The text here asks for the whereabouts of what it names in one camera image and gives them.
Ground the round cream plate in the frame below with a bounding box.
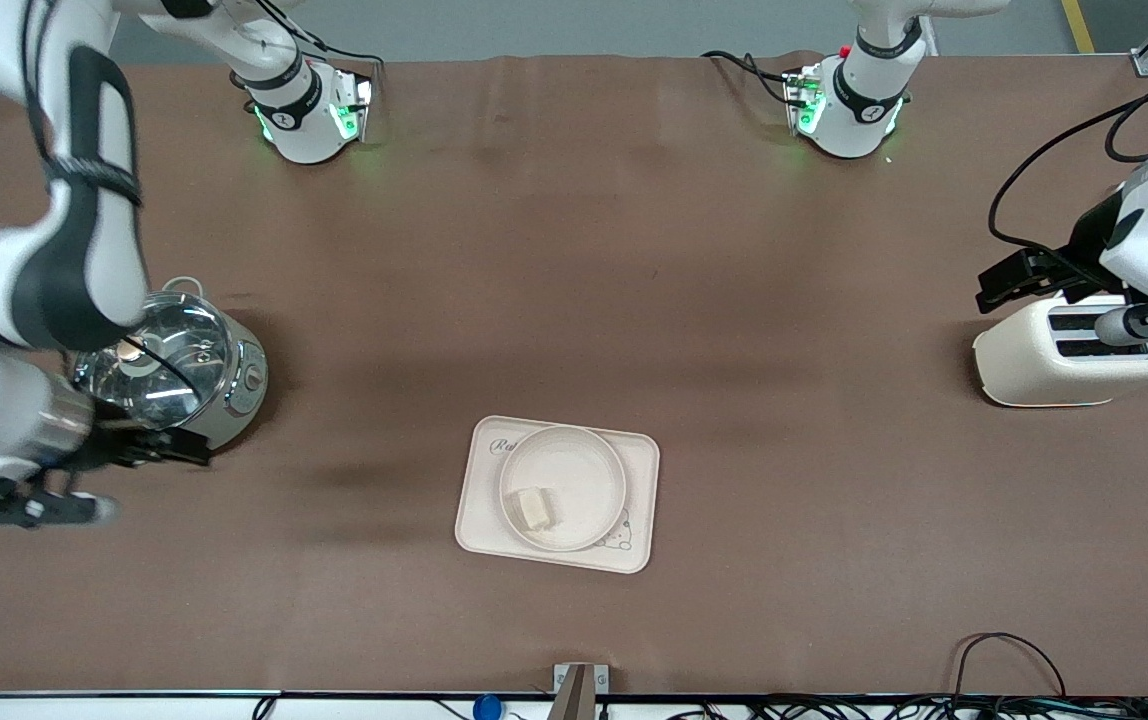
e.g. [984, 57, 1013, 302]
[498, 425, 628, 553]

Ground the cream rabbit print tray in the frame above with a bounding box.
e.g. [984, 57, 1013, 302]
[454, 415, 661, 575]

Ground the steel electric pot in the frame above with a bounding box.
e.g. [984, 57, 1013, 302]
[72, 277, 270, 457]

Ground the cream toaster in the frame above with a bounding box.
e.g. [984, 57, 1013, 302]
[972, 293, 1148, 409]

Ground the glass pot lid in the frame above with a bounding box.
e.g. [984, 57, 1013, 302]
[73, 292, 237, 433]

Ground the brown table cover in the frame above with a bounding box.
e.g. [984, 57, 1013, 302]
[0, 52, 1148, 697]

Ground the black left base cable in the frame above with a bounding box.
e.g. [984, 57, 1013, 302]
[701, 49, 797, 107]

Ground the black base cable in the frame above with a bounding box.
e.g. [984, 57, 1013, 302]
[701, 49, 797, 107]
[232, 0, 382, 96]

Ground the black looped cable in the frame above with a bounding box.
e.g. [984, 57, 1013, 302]
[952, 632, 1068, 701]

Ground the black right base cable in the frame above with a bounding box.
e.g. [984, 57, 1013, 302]
[232, 0, 382, 96]

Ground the black cable bundle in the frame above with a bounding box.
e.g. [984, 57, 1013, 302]
[634, 694, 1148, 720]

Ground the grey metal camera bracket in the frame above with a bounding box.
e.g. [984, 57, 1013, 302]
[552, 662, 610, 720]

